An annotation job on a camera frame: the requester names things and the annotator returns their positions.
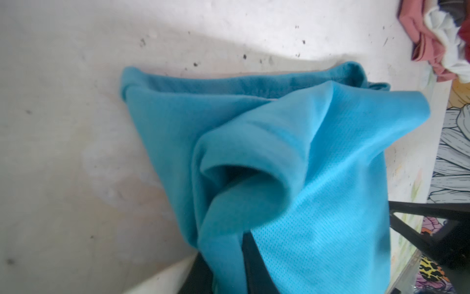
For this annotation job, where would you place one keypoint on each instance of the blue t-shirt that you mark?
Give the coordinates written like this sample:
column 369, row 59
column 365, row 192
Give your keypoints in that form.
column 296, row 161

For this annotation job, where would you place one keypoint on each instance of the dark red folded t-shirt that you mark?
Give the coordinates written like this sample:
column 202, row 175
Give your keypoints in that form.
column 464, row 34

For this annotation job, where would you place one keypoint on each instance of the white folded t-shirt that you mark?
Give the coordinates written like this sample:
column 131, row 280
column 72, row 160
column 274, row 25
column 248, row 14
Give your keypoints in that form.
column 442, row 25

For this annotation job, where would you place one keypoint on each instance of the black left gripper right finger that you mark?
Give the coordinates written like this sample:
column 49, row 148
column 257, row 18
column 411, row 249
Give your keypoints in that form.
column 257, row 268

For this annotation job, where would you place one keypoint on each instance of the pink folded t-shirt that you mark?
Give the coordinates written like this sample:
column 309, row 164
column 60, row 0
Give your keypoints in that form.
column 426, row 46

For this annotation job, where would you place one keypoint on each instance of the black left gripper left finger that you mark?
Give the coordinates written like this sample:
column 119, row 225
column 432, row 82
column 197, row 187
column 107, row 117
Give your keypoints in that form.
column 199, row 279

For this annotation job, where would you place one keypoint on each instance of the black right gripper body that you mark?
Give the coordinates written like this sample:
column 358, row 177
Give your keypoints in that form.
column 449, row 247

